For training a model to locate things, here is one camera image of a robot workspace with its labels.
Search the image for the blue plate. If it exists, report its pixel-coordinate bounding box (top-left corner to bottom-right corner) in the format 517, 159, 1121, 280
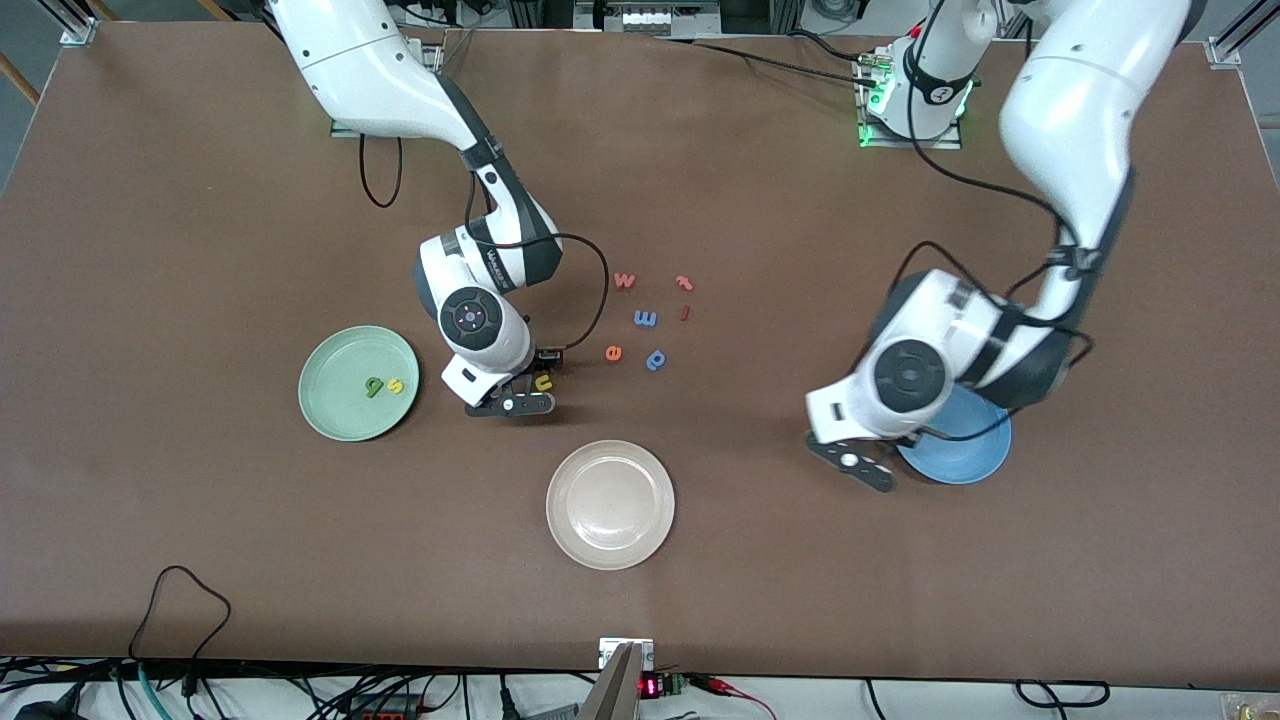
896, 385, 1013, 486

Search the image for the light green plate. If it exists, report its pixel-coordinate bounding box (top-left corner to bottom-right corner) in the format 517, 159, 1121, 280
298, 325, 421, 443

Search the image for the wooden stick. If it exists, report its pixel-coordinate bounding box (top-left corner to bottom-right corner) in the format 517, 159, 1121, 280
0, 55, 41, 107

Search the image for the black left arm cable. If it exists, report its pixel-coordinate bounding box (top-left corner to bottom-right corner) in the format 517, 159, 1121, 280
880, 0, 1098, 443

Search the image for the white bracket plate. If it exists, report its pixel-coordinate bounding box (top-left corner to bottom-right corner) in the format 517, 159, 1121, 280
598, 637, 656, 671

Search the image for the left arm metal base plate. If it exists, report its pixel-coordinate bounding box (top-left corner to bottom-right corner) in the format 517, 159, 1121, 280
855, 50, 964, 151

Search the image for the red wire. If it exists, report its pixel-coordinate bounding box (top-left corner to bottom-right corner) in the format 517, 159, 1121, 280
695, 674, 779, 720

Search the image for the grey camera pole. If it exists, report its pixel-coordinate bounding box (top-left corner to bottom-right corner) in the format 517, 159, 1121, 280
578, 642, 646, 720

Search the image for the thin black cable loop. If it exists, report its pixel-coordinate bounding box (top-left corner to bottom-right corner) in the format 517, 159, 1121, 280
128, 565, 233, 693

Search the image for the black coiled cable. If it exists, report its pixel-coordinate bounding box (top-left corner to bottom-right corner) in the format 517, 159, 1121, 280
1015, 678, 1111, 707

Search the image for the aluminium frame with electronics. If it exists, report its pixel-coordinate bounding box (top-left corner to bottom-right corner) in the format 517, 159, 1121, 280
575, 0, 723, 37

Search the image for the black cable across table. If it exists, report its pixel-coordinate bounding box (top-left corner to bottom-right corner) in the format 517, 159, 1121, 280
660, 36, 881, 89

